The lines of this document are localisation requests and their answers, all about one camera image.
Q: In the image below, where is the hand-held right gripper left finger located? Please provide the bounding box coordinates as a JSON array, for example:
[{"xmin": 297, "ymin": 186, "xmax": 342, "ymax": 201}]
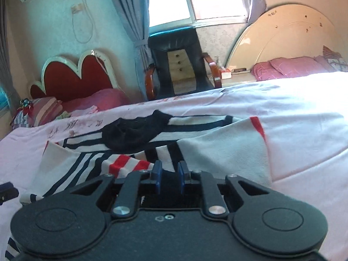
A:
[{"xmin": 63, "ymin": 160, "xmax": 164, "ymax": 219}]

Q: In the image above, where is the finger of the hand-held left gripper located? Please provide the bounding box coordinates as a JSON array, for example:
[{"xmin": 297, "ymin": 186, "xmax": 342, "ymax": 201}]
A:
[{"xmin": 0, "ymin": 182, "xmax": 20, "ymax": 206}]

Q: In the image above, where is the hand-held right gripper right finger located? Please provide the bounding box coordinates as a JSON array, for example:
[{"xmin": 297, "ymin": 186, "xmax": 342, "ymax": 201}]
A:
[{"xmin": 177, "ymin": 160, "xmax": 275, "ymax": 219}]

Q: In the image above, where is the striped knit sweater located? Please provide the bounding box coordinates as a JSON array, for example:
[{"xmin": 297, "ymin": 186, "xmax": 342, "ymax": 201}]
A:
[{"xmin": 4, "ymin": 115, "xmax": 273, "ymax": 261}]

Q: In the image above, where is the black cloth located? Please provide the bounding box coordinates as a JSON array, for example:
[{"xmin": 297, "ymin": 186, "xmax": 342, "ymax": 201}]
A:
[{"xmin": 102, "ymin": 110, "xmax": 172, "ymax": 152}]

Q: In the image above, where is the colourful cloth bundle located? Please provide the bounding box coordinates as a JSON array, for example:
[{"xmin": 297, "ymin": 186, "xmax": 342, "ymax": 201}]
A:
[{"xmin": 10, "ymin": 99, "xmax": 33, "ymax": 129}]

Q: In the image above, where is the pink striped pillow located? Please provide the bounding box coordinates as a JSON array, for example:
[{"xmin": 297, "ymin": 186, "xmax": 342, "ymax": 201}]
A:
[{"xmin": 32, "ymin": 96, "xmax": 64, "ymax": 126}]

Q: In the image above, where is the teal window curtain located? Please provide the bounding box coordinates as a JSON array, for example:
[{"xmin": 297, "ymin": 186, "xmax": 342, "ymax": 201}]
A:
[{"xmin": 0, "ymin": 85, "xmax": 13, "ymax": 110}]

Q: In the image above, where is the cream nightstand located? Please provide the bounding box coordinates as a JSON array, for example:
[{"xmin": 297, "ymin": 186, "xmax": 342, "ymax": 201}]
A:
[{"xmin": 221, "ymin": 69, "xmax": 258, "ymax": 88}]

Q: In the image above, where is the black leather armchair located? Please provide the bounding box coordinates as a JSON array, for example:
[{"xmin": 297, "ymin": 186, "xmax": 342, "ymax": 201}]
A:
[{"xmin": 145, "ymin": 28, "xmax": 224, "ymax": 101}]

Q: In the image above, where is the red heart-shaped headboard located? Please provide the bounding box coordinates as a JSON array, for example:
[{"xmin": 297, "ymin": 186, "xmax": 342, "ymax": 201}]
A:
[{"xmin": 28, "ymin": 49, "xmax": 120, "ymax": 100}]

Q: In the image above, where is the grey curtain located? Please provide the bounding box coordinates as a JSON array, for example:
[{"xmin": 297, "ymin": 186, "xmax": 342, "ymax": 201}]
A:
[{"xmin": 0, "ymin": 0, "xmax": 20, "ymax": 106}]

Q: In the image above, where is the cream round headboard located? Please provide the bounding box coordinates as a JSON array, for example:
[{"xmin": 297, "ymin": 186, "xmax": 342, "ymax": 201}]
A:
[{"xmin": 225, "ymin": 4, "xmax": 348, "ymax": 73}]

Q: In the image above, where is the blue tied-back curtain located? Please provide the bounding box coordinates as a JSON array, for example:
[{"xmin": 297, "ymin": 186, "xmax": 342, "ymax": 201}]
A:
[{"xmin": 236, "ymin": 0, "xmax": 267, "ymax": 25}]

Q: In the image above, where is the patterned pillow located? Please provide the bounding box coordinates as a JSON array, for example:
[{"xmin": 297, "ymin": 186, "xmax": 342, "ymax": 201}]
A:
[{"xmin": 315, "ymin": 45, "xmax": 348, "ymax": 73}]

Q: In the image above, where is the white hanging cable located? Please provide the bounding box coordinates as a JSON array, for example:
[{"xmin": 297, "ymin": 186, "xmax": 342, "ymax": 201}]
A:
[{"xmin": 72, "ymin": 0, "xmax": 96, "ymax": 44}]

